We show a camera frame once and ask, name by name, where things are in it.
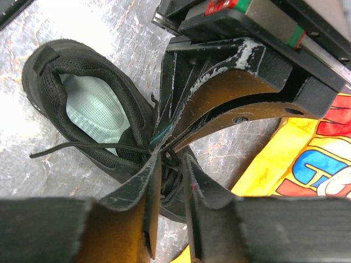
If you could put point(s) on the black sneaker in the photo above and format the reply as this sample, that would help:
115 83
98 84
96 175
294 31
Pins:
93 104

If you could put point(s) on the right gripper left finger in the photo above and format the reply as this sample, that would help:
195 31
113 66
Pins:
122 227

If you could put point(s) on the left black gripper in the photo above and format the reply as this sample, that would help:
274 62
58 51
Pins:
228 62

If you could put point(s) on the orange Mickey Mouse pillow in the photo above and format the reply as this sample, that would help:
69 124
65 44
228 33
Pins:
294 198

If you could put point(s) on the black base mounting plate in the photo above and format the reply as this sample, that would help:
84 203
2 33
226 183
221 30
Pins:
10 9

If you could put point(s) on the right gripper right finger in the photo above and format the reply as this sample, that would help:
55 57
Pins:
214 225

